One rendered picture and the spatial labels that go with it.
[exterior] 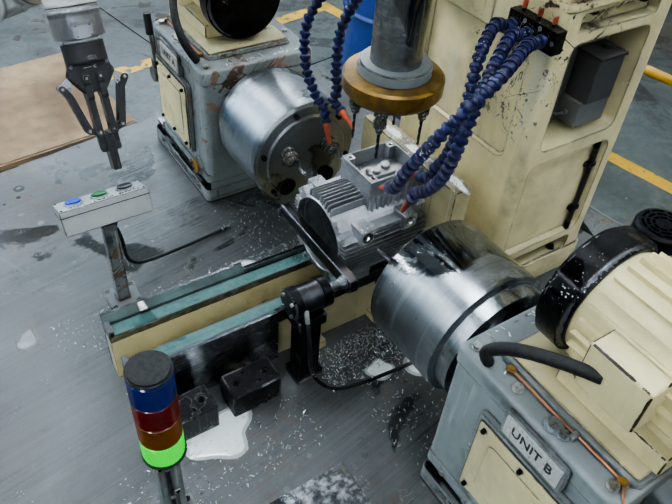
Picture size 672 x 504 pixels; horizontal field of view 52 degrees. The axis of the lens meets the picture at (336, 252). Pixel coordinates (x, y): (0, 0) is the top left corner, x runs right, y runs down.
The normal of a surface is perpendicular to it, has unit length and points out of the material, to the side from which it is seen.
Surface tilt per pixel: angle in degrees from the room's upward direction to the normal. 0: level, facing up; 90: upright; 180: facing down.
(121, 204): 68
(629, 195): 0
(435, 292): 43
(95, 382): 0
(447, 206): 90
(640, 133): 0
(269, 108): 32
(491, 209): 90
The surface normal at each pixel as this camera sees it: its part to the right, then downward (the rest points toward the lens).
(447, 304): -0.53, -0.31
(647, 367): 0.07, -0.73
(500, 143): -0.84, 0.33
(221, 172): 0.54, 0.60
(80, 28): 0.53, 0.27
